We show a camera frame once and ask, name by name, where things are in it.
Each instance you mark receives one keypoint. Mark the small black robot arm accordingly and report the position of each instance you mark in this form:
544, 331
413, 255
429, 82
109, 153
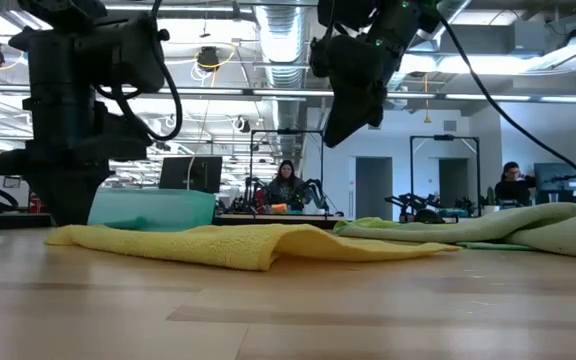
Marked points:
253, 195
318, 192
413, 202

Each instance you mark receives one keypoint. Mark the person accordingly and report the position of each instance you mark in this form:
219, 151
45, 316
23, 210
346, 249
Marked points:
286, 185
513, 187

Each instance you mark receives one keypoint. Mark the dark grey computer monitor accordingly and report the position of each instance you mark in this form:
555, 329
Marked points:
558, 175

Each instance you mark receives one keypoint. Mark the wooden work table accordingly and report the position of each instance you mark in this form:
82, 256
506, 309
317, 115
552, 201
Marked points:
278, 218

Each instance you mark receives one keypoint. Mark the teal translucent plastic bin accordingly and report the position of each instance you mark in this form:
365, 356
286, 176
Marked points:
158, 207

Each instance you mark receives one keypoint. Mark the black rectangular rig frame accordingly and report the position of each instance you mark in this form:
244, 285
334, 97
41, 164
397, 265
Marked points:
288, 131
443, 137

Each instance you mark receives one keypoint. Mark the small potted cactus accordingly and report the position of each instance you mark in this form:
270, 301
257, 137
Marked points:
491, 197

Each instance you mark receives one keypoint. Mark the small orange object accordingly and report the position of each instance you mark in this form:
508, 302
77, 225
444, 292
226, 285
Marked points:
279, 208

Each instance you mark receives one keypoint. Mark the lime green microfiber towel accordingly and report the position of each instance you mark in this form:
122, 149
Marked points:
493, 246

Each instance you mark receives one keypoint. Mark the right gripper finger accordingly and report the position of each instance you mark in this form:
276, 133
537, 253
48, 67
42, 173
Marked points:
378, 107
348, 120

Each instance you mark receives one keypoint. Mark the red and black toolbox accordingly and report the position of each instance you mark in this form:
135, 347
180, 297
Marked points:
35, 204

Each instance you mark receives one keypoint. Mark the yellow microfiber towel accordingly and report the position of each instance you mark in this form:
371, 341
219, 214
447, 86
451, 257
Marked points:
218, 245

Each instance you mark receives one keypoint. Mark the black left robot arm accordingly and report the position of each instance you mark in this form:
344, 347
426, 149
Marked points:
53, 60

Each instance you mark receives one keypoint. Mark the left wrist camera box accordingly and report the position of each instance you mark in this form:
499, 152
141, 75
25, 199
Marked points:
125, 140

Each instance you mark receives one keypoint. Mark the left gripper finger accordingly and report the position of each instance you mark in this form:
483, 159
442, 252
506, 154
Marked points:
70, 200

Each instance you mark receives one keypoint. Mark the black computer monitor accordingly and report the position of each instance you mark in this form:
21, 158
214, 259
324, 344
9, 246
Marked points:
208, 172

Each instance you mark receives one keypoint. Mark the pale green microfiber towel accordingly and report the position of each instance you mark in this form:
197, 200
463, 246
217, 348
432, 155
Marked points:
543, 225

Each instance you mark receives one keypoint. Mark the silver ceiling duct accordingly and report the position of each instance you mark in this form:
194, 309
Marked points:
283, 45

